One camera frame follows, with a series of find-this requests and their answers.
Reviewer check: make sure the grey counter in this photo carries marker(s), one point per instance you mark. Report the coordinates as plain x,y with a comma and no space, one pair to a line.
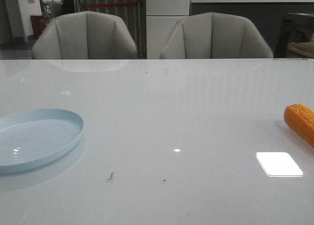
267,15

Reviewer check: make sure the orange toy corn cob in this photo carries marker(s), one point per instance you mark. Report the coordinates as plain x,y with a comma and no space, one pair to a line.
300,119

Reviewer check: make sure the left grey upholstered chair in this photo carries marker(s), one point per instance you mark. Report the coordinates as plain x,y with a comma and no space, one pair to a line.
85,35

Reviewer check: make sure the light blue round plate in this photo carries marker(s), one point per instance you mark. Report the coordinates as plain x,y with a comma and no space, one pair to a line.
34,138

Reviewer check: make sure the right grey upholstered chair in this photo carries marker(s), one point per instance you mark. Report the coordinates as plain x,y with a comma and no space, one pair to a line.
214,36

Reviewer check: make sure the red barrier belt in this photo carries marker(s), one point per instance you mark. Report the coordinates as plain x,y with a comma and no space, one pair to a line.
106,5

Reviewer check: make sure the white cabinet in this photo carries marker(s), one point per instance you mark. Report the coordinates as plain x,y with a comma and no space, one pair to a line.
161,15

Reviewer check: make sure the grey upholstered chair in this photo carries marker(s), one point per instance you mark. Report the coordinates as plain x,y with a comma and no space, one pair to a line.
214,36
85,35

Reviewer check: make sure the red bin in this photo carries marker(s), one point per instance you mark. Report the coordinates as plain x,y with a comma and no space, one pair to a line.
38,24

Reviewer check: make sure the person in background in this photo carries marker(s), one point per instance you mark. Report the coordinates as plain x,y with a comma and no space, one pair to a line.
67,7

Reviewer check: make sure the beige cushion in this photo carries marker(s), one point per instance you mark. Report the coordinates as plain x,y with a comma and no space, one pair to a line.
304,49

